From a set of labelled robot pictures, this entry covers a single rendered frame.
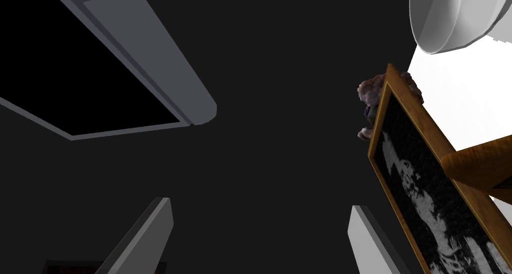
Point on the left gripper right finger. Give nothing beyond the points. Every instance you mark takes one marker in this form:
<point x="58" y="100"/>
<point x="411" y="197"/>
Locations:
<point x="368" y="246"/>

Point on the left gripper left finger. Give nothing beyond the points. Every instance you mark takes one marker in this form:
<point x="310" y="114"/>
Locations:
<point x="140" y="238"/>

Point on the white round lamp shade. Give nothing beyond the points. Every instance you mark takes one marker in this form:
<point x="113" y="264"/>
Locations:
<point x="448" y="13"/>

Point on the wooden framed black-and-white picture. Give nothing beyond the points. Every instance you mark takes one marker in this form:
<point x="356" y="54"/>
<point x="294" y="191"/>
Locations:
<point x="424" y="194"/>

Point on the wooden shelf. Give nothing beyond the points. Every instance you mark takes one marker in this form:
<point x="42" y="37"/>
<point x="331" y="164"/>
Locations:
<point x="480" y="166"/>

